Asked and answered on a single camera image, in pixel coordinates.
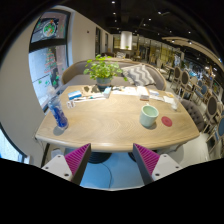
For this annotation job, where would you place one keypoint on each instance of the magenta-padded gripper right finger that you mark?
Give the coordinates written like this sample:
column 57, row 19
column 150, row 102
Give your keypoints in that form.
column 146, row 158

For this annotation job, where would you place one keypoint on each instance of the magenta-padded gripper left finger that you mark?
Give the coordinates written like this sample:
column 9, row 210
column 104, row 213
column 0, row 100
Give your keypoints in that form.
column 77, row 158

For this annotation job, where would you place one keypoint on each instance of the clear blue-labelled drink bottle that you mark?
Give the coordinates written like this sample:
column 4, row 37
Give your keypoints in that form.
column 58, row 113

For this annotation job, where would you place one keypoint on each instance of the pale green mug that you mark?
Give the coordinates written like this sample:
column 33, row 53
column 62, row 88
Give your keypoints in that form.
column 148, row 116

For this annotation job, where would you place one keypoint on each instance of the flat round red coaster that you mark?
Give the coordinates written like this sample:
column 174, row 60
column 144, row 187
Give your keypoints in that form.
column 166, row 121

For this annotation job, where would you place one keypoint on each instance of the white paper sheet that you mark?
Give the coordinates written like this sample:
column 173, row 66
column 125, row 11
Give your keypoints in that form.
column 156, row 98

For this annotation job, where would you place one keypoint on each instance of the small white orange box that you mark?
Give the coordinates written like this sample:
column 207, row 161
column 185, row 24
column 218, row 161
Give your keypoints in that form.
column 144, row 97

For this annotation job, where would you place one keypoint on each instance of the clear plastic cup with straw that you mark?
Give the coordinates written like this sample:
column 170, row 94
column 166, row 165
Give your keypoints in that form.
column 175, row 102

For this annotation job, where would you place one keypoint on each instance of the blue white tissue pack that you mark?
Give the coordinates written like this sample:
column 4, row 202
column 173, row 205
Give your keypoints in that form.
column 74, row 95

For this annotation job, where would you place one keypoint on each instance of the dark tufted armchair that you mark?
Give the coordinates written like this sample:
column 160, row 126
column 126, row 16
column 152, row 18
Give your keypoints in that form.
column 194, row 113

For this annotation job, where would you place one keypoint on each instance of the white blue card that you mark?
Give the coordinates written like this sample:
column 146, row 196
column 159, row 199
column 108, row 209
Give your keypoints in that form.
column 153, row 93

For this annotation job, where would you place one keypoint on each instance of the white printed leaflet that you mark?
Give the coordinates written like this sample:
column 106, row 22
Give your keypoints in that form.
column 128, row 90

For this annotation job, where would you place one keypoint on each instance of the small light blue box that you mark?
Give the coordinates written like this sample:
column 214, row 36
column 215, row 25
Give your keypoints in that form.
column 107, row 92

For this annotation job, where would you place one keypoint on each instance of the curved grey sofa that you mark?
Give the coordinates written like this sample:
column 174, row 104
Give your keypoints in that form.
column 78, row 78

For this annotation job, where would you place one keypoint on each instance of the group of dining chairs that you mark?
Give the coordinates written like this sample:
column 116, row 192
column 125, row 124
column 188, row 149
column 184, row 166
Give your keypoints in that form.
column 211, row 106

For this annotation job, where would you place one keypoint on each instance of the grey white zigzag cushion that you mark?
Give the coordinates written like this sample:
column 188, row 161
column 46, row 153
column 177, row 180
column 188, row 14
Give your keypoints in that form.
column 139, row 75

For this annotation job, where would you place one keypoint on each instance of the potted green plant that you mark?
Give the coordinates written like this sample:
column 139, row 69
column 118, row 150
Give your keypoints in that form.
column 102, row 70

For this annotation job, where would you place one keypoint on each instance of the dark-framed decorated window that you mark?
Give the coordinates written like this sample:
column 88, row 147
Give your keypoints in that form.
column 50, row 66

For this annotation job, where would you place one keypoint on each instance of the group of ceiling lights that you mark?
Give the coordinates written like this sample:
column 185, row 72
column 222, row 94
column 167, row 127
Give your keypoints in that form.
column 113, row 2

